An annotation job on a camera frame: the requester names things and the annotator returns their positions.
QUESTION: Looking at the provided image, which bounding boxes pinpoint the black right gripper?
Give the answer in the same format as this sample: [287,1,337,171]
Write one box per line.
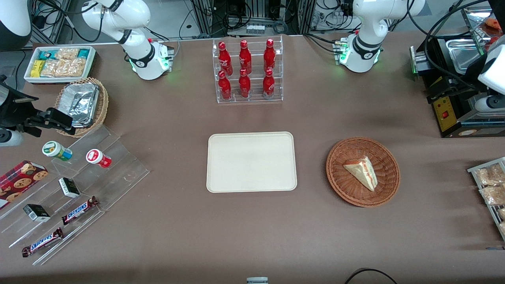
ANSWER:
[0,75,76,138]

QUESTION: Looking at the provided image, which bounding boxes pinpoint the triangular sandwich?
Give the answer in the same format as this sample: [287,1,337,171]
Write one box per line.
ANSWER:
[343,156,378,192]

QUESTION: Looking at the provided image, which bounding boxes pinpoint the small steel tray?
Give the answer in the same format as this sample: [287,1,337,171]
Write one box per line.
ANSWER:
[446,38,484,73]

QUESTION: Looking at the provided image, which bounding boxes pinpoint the steel tray with food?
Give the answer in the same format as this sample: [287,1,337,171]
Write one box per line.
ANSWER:
[461,6,505,44]

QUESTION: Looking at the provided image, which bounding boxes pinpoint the tan wicker basket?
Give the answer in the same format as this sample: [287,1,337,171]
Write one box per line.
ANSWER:
[54,77,109,138]

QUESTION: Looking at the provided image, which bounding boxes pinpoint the tray of packaged snacks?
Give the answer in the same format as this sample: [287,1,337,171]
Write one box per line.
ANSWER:
[468,157,505,241]

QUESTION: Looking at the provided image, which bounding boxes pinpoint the brown wicker basket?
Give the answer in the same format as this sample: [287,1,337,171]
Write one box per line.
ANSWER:
[326,137,400,208]

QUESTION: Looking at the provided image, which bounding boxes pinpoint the cream plastic tray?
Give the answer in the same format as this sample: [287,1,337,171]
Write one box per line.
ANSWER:
[206,132,297,193]

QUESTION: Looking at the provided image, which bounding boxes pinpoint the green lidded yogurt cup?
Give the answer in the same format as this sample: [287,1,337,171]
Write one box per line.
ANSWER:
[42,141,73,162]

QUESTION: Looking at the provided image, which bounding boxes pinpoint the silver foil container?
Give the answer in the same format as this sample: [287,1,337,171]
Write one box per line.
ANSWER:
[59,83,100,127]

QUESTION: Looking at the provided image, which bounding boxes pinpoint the white rectangular snack bin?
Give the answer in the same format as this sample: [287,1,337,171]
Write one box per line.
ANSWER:
[24,46,96,84]

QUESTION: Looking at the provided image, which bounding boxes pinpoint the black sealing machine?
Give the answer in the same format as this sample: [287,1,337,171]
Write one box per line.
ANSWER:
[410,34,505,138]

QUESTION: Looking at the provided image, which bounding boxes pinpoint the large clear cracker bag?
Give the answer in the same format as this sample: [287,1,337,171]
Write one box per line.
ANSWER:
[41,58,87,78]

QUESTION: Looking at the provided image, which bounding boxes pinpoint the red lidded yogurt cup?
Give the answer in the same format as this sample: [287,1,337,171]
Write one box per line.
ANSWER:
[86,149,112,169]

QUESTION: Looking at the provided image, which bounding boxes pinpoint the red cookie box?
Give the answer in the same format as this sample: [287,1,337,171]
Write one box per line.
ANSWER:
[0,160,49,209]

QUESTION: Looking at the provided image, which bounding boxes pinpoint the small dark green box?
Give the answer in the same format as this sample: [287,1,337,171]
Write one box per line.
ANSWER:
[23,204,51,222]
[58,177,80,198]

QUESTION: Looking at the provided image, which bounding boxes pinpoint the small clear cracker bag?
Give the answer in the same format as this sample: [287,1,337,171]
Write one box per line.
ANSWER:
[55,48,79,60]

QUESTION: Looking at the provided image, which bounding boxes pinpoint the snickers chocolate bar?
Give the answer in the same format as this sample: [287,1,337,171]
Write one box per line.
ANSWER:
[61,196,99,225]
[22,228,64,258]

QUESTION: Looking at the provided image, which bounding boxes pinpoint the clear acrylic stepped stand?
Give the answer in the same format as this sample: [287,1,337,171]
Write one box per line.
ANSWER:
[0,125,150,265]

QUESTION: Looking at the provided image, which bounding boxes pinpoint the red cola bottle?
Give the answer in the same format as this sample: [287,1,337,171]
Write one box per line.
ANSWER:
[239,39,252,75]
[238,69,251,98]
[218,70,232,100]
[262,68,275,97]
[218,41,232,75]
[264,38,276,73]

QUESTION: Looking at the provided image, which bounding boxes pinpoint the clear acrylic bottle rack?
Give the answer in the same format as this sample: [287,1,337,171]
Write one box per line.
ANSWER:
[212,35,284,104]

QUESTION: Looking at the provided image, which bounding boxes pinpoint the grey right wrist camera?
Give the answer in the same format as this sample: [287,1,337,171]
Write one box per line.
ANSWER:
[0,129,25,147]

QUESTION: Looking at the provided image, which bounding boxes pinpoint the thick black cable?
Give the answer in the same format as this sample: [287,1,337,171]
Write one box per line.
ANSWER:
[406,0,490,83]

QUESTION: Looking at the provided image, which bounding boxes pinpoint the thin black cable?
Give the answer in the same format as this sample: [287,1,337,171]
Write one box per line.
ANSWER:
[344,268,398,284]

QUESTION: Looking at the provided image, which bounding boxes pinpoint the aluminium frame rack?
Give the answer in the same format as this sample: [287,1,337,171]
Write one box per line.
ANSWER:
[189,0,316,36]

